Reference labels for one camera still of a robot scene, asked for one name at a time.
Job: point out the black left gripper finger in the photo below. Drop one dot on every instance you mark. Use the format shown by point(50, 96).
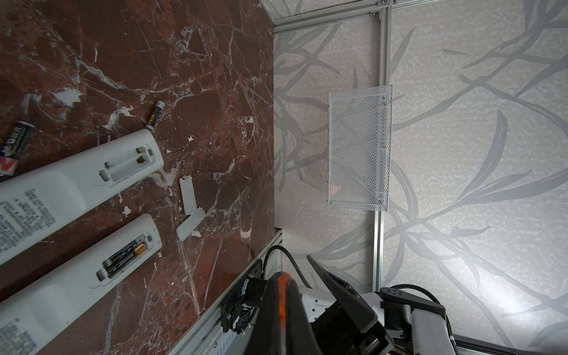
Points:
point(346, 306)

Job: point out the white battery cover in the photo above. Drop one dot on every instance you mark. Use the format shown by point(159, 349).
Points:
point(189, 225)
point(187, 192)

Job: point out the white remote with coloured buttons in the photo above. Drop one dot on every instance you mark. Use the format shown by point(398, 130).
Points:
point(38, 313)

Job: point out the plain white remote control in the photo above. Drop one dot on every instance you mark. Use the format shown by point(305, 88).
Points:
point(39, 203)

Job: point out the orange handled screwdriver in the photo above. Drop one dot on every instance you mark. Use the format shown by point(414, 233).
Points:
point(282, 326)

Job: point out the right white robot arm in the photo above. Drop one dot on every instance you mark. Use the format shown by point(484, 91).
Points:
point(406, 324)

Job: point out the black AAA battery in remote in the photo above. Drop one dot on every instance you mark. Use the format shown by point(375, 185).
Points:
point(122, 255)

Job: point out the gold black AAA battery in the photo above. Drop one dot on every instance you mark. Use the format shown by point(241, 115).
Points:
point(126, 262)

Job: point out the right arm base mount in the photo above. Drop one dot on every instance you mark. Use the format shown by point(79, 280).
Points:
point(244, 299)

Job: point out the aluminium front rail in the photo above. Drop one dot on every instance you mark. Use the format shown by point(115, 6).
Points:
point(207, 336)

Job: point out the white wire mesh basket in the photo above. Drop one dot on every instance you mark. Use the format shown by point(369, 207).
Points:
point(359, 145)

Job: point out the aluminium cage frame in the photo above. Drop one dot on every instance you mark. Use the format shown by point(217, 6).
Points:
point(332, 49)

